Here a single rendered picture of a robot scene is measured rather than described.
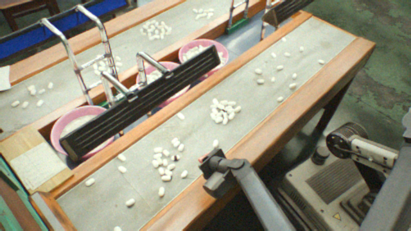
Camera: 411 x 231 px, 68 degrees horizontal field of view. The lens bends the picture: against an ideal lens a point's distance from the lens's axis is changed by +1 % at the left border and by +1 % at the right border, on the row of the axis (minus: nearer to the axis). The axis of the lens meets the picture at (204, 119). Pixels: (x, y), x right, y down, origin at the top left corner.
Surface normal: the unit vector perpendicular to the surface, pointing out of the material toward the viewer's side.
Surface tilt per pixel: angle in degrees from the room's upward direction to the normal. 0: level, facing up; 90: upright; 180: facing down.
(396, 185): 45
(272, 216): 40
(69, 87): 0
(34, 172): 0
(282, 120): 0
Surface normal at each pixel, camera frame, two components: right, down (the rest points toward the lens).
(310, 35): 0.03, -0.63
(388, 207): -0.50, -0.76
